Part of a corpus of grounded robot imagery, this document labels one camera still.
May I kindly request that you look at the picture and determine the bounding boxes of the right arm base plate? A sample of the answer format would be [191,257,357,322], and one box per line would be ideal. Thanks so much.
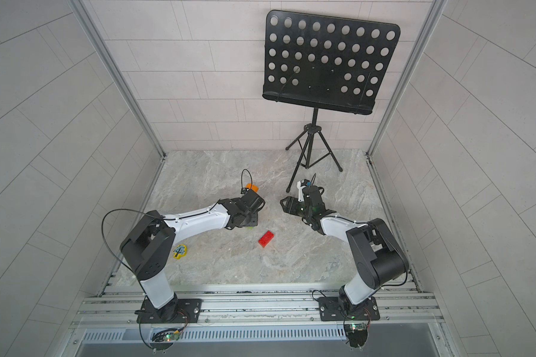
[316,296,381,321]

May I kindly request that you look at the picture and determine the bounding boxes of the right circuit board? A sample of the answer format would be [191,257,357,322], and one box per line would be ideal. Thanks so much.
[343,323,369,349]

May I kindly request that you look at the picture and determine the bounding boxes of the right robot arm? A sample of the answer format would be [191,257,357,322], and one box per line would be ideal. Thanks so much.
[280,181,409,312]

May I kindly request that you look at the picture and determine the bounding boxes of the left circuit board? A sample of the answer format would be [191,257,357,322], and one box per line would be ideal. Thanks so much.
[150,328,183,351]

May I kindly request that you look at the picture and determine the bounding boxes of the circuit board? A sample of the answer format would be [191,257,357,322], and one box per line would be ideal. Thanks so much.
[343,323,369,349]
[150,328,183,351]

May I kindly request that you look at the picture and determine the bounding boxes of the yellow sticker on table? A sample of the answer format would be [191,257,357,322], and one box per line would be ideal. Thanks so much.
[173,244,188,260]

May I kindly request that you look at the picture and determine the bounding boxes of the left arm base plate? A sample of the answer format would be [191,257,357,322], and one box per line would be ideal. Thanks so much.
[135,297,203,324]

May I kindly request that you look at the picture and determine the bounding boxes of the orange curved lego brick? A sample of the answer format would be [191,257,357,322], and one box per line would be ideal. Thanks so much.
[245,183,258,193]

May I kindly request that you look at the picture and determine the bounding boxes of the red lego brick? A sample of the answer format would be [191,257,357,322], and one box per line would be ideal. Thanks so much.
[258,231,275,248]

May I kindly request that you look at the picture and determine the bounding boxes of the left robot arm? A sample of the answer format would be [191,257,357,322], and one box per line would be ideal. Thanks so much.
[120,189,265,309]

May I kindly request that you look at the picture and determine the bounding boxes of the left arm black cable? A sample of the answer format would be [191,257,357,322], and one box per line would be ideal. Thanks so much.
[100,208,162,273]

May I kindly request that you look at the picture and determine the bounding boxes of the aluminium rail frame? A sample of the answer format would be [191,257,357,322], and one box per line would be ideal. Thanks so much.
[61,283,454,356]

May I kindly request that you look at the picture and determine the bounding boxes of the black music stand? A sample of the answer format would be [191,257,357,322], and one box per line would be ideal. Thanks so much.
[262,10,401,169]

